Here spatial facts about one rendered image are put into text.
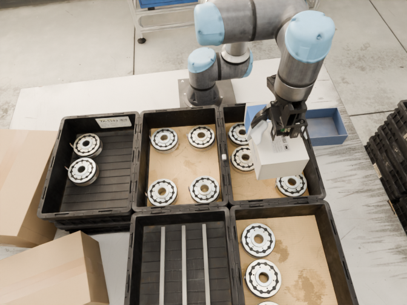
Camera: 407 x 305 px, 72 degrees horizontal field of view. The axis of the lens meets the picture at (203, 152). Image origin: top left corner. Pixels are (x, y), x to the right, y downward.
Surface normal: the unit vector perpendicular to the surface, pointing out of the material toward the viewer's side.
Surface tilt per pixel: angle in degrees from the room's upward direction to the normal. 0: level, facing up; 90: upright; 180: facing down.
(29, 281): 0
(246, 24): 63
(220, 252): 0
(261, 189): 0
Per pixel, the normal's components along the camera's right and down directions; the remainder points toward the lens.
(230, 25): 0.10, 0.51
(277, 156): -0.05, -0.51
